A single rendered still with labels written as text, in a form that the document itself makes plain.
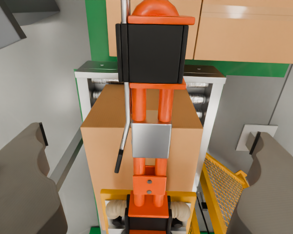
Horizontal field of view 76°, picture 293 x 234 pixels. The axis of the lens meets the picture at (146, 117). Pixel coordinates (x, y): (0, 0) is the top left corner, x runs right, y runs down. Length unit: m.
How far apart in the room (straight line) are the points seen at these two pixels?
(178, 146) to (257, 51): 0.61
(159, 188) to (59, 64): 1.42
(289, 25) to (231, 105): 0.86
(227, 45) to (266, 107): 1.03
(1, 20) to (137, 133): 0.69
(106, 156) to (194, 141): 0.31
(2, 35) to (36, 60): 0.87
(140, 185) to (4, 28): 0.71
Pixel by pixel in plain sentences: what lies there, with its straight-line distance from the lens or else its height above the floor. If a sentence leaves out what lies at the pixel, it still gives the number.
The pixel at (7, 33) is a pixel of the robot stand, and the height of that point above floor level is 0.75.
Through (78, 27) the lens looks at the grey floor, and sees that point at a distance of 1.55.
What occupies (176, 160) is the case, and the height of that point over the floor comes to 0.95.
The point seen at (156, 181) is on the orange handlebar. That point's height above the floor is 1.21.
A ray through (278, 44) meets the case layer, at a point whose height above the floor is 0.54.
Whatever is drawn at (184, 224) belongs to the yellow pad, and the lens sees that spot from 0.72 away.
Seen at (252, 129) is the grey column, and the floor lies 0.02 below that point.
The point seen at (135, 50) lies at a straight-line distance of 0.23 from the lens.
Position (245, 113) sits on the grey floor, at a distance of 1.86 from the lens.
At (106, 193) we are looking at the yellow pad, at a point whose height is 1.09.
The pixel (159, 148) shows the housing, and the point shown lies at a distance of 0.31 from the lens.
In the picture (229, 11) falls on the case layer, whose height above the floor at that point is 0.54.
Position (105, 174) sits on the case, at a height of 0.95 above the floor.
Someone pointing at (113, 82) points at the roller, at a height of 0.55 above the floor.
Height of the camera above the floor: 1.45
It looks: 60 degrees down
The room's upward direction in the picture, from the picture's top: 177 degrees counter-clockwise
